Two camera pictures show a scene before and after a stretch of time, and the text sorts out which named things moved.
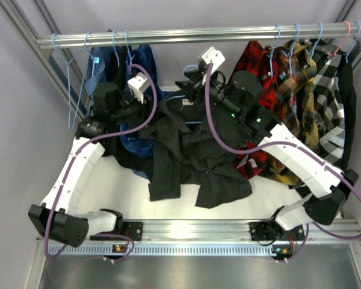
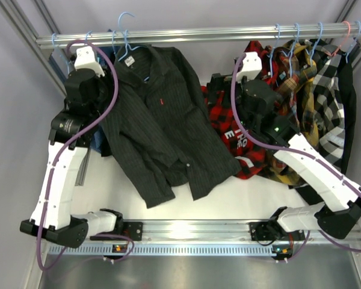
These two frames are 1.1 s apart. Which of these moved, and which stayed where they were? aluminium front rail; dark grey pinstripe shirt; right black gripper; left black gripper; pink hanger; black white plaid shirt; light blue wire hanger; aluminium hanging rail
Moved: right black gripper; left black gripper; dark grey pinstripe shirt; light blue wire hanger
Stayed: aluminium hanging rail; aluminium front rail; black white plaid shirt; pink hanger
